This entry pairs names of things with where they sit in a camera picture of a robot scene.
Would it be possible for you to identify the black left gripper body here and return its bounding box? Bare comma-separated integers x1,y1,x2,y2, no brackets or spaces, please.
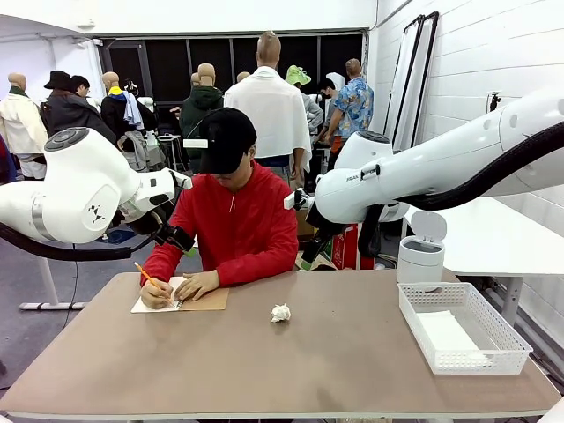
153,224,196,254

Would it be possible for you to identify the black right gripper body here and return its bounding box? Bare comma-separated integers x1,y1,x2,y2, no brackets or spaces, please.
303,200,337,249

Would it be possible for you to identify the yellow pencil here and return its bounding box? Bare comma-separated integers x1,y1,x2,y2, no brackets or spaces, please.
133,261,176,308

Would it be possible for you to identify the brown spiral notebook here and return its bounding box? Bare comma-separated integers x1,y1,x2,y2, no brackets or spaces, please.
130,276,230,315

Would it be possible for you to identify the white paper sheet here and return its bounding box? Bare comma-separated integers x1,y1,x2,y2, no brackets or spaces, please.
416,310,493,367

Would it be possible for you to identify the person's left forearm red sleeve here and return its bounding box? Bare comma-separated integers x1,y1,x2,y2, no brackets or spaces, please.
215,250,299,287

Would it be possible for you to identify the person's right forearm red sleeve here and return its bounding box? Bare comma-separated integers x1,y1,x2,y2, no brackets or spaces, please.
140,241,197,287

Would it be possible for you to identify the person's left hand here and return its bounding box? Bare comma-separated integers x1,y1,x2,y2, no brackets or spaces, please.
174,270,220,302

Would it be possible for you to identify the person's right hand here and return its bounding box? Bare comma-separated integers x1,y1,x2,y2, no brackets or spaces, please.
139,278,176,311

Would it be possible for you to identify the red shopping bag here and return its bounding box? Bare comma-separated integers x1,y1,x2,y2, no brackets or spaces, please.
332,223,361,271

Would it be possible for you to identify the person torso red jacket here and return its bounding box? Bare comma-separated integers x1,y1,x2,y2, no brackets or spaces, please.
169,160,300,278

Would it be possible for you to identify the crumpled white paper ball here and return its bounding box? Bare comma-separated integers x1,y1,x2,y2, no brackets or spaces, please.
270,302,293,324

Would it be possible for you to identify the white lidded trash bin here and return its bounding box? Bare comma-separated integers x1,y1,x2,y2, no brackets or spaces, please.
396,210,449,285

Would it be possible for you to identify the black cap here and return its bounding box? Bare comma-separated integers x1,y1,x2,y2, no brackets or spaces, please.
182,107,258,175

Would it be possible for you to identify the mannequin with white cape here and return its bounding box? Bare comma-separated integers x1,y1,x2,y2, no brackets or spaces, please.
223,30,313,190

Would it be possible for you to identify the mannequin with floral shirt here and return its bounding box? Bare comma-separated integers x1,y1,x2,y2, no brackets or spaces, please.
325,57,375,153

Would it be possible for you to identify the mannequin with dark green hoodie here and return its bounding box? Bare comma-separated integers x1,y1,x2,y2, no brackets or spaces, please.
179,63,225,175

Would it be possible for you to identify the black-haired person with mask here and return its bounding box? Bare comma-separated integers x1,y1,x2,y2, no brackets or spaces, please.
315,77,343,146

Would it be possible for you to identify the mannequin with yellow scarf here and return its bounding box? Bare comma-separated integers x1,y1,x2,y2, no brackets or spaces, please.
100,71,159,174

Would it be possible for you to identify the mannequin with green hat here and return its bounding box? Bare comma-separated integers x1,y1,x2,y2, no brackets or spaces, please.
285,64,325,133

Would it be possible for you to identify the white side table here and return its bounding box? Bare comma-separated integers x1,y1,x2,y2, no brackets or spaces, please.
403,196,564,327

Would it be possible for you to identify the black-framed white panel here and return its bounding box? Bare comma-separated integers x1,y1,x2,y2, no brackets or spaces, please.
391,11,441,153
382,14,427,146

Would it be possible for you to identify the mannequin with black hat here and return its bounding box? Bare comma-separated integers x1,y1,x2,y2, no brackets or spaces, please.
41,70,118,145

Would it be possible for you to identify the black-haired person with glasses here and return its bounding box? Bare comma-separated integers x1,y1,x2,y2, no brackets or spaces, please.
69,75,92,99

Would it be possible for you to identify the mannequin with cream coat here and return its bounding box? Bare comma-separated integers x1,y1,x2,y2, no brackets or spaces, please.
0,72,48,181

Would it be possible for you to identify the white plastic mesh basket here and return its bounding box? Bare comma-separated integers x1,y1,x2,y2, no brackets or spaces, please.
397,281,534,376

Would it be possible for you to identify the metal wire stool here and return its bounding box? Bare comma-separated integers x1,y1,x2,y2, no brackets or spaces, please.
157,134,184,174

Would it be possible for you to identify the black corrugated cable hose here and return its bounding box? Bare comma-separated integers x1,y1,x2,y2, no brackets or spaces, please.
357,119,564,260
0,206,177,262

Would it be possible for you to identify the white table leg frame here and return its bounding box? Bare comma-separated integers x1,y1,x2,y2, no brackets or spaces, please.
19,257,88,312

